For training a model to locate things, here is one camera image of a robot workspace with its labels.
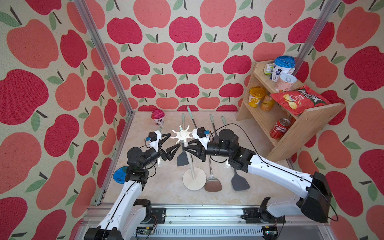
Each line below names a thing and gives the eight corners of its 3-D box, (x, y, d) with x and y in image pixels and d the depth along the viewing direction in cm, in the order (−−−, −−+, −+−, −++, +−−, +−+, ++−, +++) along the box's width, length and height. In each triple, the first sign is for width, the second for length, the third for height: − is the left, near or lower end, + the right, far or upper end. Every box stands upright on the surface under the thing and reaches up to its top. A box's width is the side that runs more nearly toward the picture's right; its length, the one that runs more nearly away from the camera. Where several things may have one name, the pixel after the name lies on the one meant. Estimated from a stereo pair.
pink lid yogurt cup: (157, 127, 111) (155, 119, 105) (150, 119, 116) (147, 111, 110) (167, 121, 115) (165, 113, 109) (159, 114, 120) (157, 106, 114)
